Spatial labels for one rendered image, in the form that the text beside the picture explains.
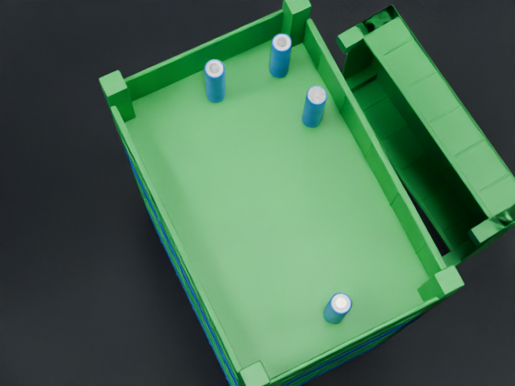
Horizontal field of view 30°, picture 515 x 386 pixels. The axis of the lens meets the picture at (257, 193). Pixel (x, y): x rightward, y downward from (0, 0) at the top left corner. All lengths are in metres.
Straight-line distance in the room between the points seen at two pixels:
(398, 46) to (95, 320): 0.52
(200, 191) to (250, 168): 0.05
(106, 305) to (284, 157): 0.46
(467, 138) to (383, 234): 0.29
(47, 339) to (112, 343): 0.08
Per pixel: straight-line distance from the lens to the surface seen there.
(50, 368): 1.29
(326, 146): 0.91
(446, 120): 1.16
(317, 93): 0.86
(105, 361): 1.28
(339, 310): 0.81
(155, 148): 0.91
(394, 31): 1.19
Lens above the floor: 1.26
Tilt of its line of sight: 75 degrees down
